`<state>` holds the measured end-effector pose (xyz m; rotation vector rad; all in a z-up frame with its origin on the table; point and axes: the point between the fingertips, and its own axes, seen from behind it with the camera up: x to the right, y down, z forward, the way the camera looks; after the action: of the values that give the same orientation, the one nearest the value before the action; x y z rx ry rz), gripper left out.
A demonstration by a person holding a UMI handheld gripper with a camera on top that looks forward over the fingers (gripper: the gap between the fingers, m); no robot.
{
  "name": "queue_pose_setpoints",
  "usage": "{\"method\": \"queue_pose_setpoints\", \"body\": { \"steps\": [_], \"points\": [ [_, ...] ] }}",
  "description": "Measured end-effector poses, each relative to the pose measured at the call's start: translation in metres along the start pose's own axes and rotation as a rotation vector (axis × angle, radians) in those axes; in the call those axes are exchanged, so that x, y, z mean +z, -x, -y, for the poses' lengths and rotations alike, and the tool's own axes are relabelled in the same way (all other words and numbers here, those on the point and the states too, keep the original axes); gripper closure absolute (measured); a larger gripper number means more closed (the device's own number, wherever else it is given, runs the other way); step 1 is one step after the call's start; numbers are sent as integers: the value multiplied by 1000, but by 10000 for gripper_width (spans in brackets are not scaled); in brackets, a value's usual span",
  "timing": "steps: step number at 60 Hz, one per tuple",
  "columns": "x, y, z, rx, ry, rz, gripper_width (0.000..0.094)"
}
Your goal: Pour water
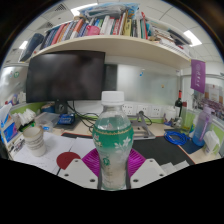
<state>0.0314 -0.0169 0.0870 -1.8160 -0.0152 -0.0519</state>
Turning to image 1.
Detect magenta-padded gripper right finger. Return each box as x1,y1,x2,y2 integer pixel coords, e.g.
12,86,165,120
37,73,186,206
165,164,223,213
125,148,168,190

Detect purple translucent water bottle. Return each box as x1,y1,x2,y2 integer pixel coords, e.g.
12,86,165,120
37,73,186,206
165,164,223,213
192,104,213,148

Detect white patterned paper cup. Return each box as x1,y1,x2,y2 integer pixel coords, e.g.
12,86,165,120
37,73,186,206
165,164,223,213
22,125,48,158

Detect blue coiled cable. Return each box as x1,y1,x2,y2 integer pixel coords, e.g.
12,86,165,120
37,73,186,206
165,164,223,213
164,129,191,147

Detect clear green-labelled drink bottle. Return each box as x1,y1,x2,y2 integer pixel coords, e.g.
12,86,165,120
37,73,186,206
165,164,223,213
92,90,135,192

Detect black computer monitor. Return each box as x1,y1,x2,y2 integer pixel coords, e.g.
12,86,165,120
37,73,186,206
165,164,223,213
25,50,106,115

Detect black desk mat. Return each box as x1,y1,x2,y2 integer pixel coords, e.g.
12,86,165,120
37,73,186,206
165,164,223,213
61,132,196,167

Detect grey metal laptop stand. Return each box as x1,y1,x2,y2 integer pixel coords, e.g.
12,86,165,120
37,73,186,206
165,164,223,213
129,111,157,141

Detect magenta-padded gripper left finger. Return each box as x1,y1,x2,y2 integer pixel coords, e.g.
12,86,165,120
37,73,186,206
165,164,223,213
57,148,101,190

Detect white jar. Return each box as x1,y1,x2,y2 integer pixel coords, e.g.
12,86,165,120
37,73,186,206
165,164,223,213
163,106,177,126

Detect dark wine bottle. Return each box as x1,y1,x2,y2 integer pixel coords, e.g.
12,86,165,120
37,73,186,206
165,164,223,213
174,89,184,118

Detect white tissue pack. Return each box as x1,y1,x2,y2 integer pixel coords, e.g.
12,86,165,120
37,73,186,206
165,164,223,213
203,129,221,156

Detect white handwritten paper sheet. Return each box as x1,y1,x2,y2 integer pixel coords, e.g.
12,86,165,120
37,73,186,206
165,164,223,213
13,131,76,174

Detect white wall socket panel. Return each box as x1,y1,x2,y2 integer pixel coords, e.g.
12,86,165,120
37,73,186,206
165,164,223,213
121,102,164,118

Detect flat round red coaster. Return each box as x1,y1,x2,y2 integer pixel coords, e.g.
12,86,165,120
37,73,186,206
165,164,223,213
56,151,82,171

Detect white folded tissue stack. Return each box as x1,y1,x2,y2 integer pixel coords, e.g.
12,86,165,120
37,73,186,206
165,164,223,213
14,108,37,127

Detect purple hanging banner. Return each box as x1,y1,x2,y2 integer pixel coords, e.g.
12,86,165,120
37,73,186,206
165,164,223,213
190,59,207,94

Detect black cables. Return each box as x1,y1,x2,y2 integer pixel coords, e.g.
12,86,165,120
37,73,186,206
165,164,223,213
66,101,101,134

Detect clear plastic box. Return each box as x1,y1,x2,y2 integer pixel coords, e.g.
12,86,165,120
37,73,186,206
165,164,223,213
34,111,61,133

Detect blue tissue box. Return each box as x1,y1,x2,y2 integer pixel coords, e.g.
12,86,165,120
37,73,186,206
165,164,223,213
0,103,19,144

